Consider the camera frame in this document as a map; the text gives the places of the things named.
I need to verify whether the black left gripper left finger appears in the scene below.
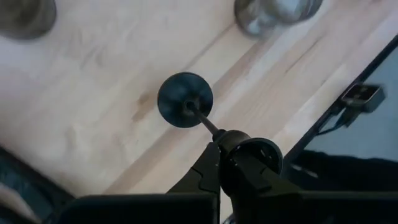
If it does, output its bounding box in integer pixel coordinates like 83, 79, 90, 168
46, 141, 222, 224

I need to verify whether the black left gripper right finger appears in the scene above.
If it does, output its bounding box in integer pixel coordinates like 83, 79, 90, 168
222, 151, 398, 224

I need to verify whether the black candlestick holder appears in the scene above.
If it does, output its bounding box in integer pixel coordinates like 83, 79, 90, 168
157, 72, 284, 197

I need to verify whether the orange candle jar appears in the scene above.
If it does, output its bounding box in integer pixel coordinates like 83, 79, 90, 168
0, 0, 58, 40

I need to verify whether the black aluminium frame rail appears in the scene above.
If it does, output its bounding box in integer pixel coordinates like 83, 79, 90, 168
281, 33, 398, 175
0, 144, 77, 224

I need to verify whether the black clamp bracket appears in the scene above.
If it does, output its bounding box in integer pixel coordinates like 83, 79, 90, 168
315, 82, 387, 137

